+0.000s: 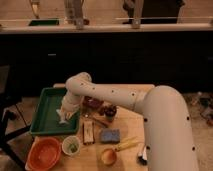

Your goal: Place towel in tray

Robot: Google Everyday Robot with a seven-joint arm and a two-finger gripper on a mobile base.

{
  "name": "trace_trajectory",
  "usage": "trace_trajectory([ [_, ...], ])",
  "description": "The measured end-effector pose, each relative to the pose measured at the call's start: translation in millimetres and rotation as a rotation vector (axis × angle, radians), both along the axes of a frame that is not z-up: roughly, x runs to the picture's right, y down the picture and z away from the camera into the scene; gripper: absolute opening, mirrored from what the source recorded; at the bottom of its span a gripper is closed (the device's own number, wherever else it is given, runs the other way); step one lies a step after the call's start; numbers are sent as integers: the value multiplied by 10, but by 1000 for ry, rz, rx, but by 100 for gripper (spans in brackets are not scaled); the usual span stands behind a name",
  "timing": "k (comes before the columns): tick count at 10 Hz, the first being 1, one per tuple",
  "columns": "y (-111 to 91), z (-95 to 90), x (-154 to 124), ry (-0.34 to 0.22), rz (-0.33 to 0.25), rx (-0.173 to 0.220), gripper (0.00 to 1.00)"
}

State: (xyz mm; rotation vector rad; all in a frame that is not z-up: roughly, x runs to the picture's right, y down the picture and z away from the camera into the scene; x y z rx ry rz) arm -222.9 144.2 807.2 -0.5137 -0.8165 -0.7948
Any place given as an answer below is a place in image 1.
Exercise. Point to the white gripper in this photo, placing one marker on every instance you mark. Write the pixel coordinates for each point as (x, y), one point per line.
(70, 103)

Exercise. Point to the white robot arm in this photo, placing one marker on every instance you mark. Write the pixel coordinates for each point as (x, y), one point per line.
(168, 131)

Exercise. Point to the green plastic tray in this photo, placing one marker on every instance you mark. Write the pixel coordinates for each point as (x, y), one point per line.
(46, 121)

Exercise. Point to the dark red bowl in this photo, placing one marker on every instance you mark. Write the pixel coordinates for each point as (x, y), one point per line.
(92, 102)

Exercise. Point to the wooden block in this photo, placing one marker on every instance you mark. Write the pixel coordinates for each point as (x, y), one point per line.
(88, 132)

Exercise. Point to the dark cup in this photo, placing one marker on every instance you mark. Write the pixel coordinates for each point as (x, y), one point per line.
(110, 112)

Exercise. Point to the small white cup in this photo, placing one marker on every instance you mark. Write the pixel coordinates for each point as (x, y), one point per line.
(71, 146)

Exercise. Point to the blue sponge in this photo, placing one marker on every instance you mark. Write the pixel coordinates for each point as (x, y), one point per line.
(110, 136)

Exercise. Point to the orange plastic bowl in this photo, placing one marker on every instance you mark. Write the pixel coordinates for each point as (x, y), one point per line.
(44, 154)

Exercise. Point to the black counter cabinet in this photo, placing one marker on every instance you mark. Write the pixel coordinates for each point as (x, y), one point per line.
(40, 58)

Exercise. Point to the black chair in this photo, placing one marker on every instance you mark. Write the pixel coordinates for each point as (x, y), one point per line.
(7, 101)

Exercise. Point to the green object on counter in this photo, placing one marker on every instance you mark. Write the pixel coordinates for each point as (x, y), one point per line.
(44, 22)

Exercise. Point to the black and white brush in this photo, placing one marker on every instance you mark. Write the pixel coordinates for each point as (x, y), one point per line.
(142, 157)

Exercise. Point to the yellow handled wooden spoon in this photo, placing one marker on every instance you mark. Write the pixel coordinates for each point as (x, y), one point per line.
(109, 155)

